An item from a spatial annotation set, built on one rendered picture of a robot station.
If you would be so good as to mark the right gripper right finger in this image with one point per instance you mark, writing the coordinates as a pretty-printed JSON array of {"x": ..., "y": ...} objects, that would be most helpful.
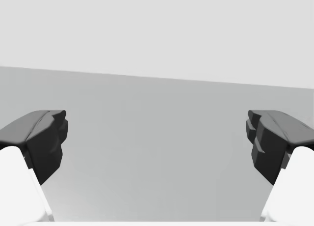
[{"x": 272, "y": 142}]

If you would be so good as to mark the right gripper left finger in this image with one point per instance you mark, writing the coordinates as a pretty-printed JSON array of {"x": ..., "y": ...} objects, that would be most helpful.
[{"x": 36, "y": 142}]

